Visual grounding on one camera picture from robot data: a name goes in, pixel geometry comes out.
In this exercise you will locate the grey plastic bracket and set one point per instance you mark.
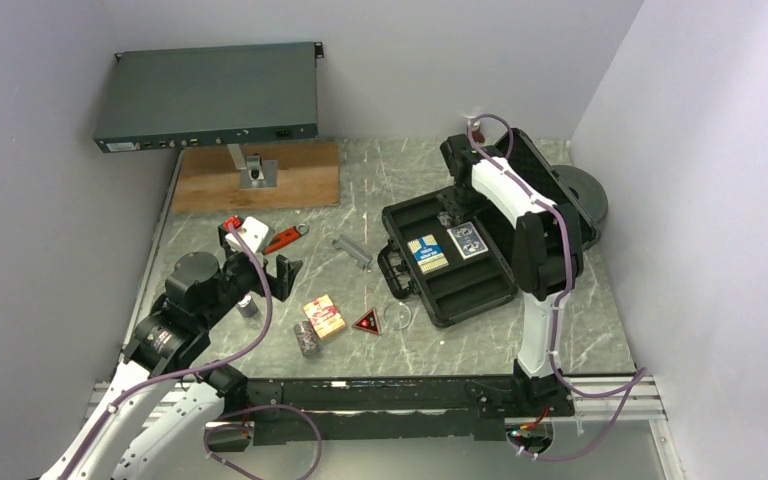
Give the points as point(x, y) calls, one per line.
point(353, 249)

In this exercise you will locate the clear round disc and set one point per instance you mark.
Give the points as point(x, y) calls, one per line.
point(398, 316)

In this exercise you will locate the multicolour lying chip stack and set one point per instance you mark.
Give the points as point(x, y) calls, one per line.
point(307, 339)

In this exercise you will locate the red handled adjustable wrench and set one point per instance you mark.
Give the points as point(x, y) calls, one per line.
point(285, 237)

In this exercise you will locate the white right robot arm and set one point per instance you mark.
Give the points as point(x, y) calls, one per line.
point(541, 231)

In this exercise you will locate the brown wooden board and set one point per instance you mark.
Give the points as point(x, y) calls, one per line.
point(307, 176)

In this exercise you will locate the blue 10 chip stack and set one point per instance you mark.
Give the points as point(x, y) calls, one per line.
point(446, 219)

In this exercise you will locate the blue texas holdem booklet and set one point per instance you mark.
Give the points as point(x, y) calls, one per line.
point(428, 254)

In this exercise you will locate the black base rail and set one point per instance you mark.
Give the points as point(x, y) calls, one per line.
point(481, 407)

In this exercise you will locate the dark grey round disc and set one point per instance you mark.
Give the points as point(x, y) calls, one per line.
point(587, 189)

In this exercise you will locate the purple 500 chip stack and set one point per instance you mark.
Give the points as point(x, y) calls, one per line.
point(247, 307)

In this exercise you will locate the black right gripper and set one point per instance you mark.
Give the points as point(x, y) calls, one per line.
point(448, 204)

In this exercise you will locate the black poker set case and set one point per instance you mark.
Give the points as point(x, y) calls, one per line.
point(463, 289)

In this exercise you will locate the grey metal stand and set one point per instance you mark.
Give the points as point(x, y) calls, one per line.
point(255, 172)

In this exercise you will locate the brown bottle with cap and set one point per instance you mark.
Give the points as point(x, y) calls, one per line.
point(475, 131)

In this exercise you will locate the red triangular dealer button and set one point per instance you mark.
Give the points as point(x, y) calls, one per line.
point(369, 323)

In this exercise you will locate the dark green rack server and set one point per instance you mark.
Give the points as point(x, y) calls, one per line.
point(207, 96)

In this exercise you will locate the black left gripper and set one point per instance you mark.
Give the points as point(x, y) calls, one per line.
point(285, 271)

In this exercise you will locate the red playing card deck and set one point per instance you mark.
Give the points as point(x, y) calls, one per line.
point(324, 317)

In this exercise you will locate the blue playing card deck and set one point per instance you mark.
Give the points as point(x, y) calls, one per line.
point(467, 240)

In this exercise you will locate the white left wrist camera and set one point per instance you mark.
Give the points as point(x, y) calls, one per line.
point(250, 231)

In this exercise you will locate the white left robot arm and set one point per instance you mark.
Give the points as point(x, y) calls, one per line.
point(159, 353)

